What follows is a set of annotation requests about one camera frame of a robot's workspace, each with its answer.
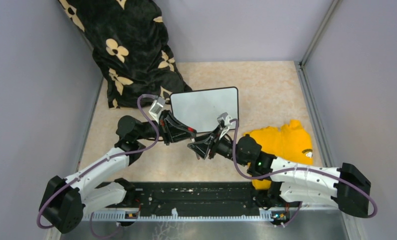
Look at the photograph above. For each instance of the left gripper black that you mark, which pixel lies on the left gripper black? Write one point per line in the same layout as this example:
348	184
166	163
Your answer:
174	134

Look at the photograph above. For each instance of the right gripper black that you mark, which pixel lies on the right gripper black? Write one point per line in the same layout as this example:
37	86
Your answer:
202	144

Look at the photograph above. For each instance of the white whiteboard black frame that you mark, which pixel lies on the white whiteboard black frame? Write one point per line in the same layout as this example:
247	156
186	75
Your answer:
200	109

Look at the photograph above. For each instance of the red white marker pen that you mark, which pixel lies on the red white marker pen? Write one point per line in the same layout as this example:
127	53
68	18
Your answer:
190	134

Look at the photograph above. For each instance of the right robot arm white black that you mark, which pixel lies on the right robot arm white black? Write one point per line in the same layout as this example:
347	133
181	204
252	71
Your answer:
304	179

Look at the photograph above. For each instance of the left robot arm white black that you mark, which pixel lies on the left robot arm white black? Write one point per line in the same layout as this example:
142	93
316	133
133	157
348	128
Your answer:
96	175

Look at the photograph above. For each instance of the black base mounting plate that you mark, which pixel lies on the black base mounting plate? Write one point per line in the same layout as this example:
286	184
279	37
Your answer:
199	199

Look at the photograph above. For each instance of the yellow folded garment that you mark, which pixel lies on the yellow folded garment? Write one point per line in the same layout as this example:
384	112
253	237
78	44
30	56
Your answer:
289	141

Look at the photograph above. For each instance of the black floral blanket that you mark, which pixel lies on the black floral blanket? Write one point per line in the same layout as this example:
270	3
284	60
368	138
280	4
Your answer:
130	45

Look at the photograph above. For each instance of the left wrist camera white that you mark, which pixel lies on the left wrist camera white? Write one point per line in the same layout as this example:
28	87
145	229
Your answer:
157	108

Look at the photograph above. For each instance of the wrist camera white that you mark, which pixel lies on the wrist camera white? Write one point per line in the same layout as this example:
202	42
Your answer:
157	108
224	121

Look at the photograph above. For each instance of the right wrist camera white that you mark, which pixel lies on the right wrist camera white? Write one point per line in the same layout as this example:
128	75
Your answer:
224	121

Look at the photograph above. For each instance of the aluminium frame rail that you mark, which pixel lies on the aluminium frame rail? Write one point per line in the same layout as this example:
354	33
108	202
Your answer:
273	214

